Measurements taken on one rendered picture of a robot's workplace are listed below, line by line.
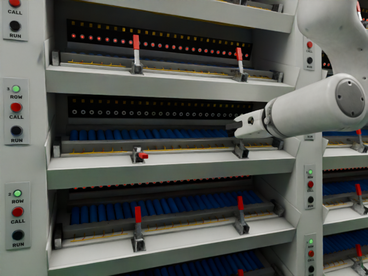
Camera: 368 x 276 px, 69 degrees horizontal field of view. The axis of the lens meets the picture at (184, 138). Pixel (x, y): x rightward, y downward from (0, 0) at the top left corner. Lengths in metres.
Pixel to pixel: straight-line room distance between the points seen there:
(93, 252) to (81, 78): 0.36
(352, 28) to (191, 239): 0.53
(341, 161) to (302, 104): 0.46
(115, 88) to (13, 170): 0.25
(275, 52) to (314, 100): 0.43
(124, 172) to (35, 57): 0.28
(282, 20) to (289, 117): 0.38
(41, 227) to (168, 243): 0.27
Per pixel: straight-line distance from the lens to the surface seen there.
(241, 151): 0.68
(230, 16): 0.74
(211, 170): 0.65
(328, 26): 0.51
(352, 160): 0.96
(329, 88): 0.45
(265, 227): 0.78
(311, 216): 0.85
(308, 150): 0.81
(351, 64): 0.57
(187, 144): 0.68
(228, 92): 0.68
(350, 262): 1.11
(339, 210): 0.99
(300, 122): 0.49
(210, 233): 0.71
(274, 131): 0.55
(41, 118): 0.57
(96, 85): 0.59
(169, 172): 0.61
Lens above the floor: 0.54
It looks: level
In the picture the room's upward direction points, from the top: 1 degrees counter-clockwise
